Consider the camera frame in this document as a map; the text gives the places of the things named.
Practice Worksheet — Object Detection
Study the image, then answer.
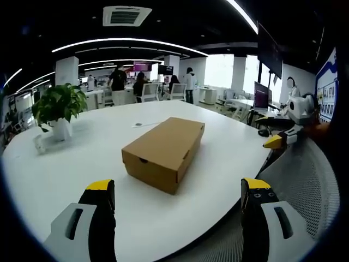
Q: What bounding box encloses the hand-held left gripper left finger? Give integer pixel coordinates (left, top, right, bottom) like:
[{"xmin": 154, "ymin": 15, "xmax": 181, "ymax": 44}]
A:
[{"xmin": 43, "ymin": 179, "xmax": 117, "ymax": 262}]

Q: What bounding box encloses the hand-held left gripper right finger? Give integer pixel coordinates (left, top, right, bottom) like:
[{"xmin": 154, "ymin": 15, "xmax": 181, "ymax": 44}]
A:
[{"xmin": 240, "ymin": 177, "xmax": 317, "ymax": 262}]

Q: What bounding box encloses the brown cardboard shoe box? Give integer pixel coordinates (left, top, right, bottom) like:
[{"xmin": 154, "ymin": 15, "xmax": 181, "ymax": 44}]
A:
[{"xmin": 121, "ymin": 117, "xmax": 206, "ymax": 195}]

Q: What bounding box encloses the dark desk monitor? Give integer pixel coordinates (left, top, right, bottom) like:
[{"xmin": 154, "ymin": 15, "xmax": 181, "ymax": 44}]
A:
[{"xmin": 254, "ymin": 81, "xmax": 273, "ymax": 110}]

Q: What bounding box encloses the grey mesh office chair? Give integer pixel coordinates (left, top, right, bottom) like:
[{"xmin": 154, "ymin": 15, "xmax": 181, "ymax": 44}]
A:
[{"xmin": 174, "ymin": 138, "xmax": 341, "ymax": 262}]

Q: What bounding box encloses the large black screen on stand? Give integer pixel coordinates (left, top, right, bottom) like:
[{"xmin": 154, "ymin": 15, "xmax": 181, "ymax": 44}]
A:
[{"xmin": 257, "ymin": 21, "xmax": 284, "ymax": 80}]

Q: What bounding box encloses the white office chair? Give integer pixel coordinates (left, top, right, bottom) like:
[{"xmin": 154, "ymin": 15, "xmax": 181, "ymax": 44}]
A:
[
  {"xmin": 170, "ymin": 82, "xmax": 187, "ymax": 102},
  {"xmin": 141, "ymin": 82, "xmax": 160, "ymax": 103}
]

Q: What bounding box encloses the white paper slip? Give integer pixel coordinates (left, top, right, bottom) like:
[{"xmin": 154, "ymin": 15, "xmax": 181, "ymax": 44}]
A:
[{"xmin": 131, "ymin": 121, "xmax": 162, "ymax": 129}]

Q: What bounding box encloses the green potted plant white pot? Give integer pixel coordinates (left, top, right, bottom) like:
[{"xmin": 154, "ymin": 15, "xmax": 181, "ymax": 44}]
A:
[{"xmin": 31, "ymin": 83, "xmax": 88, "ymax": 142}]

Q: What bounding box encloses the purple display screen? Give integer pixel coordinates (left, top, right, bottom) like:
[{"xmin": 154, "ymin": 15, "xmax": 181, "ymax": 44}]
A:
[{"xmin": 133, "ymin": 61, "xmax": 152, "ymax": 73}]

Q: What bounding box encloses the ceiling air conditioner vent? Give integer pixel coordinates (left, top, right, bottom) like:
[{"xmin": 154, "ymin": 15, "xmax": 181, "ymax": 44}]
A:
[{"xmin": 103, "ymin": 5, "xmax": 153, "ymax": 27}]

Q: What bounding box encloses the blue wall poster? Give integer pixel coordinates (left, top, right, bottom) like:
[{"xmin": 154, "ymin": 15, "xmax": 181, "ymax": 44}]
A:
[{"xmin": 315, "ymin": 47, "xmax": 339, "ymax": 124}]

